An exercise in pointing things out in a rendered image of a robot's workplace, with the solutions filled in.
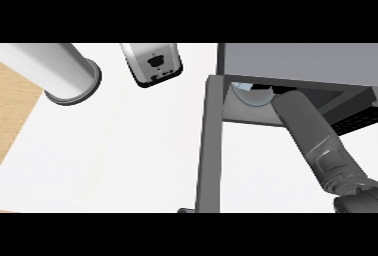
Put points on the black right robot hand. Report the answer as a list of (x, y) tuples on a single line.
[(280, 89)]

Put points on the pale blue milk carton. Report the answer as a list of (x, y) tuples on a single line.
[(240, 86)]

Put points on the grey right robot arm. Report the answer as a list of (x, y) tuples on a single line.
[(314, 133)]

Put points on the glass microwave turntable plate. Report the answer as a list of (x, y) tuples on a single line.
[(255, 98)]

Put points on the grey microwave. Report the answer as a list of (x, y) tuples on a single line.
[(295, 61)]

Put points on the dark grey microwave door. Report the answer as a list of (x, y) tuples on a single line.
[(209, 143)]

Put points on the white cylinder with grey rim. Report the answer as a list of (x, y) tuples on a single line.
[(53, 70)]

